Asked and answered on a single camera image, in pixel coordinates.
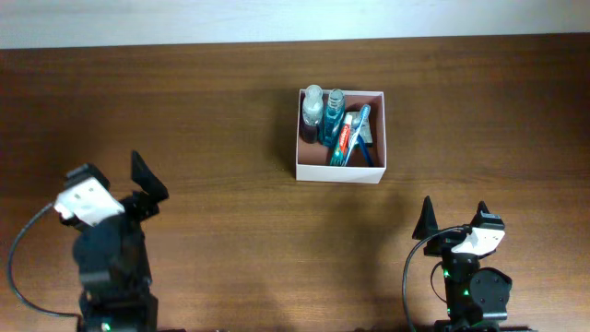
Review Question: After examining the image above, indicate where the blue disposable razor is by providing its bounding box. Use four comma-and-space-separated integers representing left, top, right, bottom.
357, 135, 374, 167

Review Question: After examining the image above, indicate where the green red toothpaste tube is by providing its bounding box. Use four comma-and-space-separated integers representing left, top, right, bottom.
330, 113, 353, 166

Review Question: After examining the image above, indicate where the green white soap box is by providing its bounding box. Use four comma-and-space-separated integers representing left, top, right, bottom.
348, 112, 373, 146

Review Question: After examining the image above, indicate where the blue white toothbrush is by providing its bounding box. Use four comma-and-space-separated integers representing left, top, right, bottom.
343, 104, 371, 166

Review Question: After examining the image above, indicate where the blue mouthwash bottle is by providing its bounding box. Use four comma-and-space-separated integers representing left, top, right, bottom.
320, 89, 345, 148

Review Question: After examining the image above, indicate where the clear bottle purple liquid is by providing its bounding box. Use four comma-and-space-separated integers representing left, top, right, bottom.
301, 85, 324, 144

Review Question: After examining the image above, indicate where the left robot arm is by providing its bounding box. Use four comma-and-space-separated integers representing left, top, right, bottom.
53, 150, 169, 331

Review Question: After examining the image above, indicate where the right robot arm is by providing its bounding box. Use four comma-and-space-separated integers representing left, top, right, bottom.
402, 196, 513, 332

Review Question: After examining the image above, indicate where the white open cardboard box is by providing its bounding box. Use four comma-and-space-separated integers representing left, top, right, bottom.
295, 89, 387, 184

